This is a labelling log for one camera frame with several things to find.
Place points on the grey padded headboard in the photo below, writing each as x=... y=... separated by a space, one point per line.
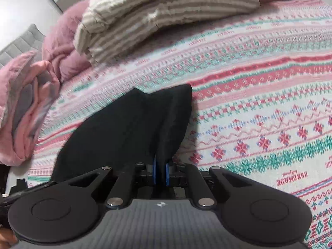
x=23 y=44

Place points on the patterned knit bed blanket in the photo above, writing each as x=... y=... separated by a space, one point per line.
x=246 y=88

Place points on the black pants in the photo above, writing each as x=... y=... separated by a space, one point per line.
x=124 y=134

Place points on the beige striped folded blanket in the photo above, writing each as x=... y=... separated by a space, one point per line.
x=160 y=13

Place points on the pink and grey folded quilt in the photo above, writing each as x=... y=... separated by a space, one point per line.
x=28 y=103

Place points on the mauve pink quilt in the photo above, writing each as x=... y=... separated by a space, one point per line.
x=64 y=54

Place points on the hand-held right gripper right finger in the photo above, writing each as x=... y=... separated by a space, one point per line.
x=167 y=175

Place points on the person's left hand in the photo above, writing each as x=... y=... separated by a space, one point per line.
x=6 y=236

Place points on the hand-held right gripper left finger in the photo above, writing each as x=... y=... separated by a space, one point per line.
x=155 y=171

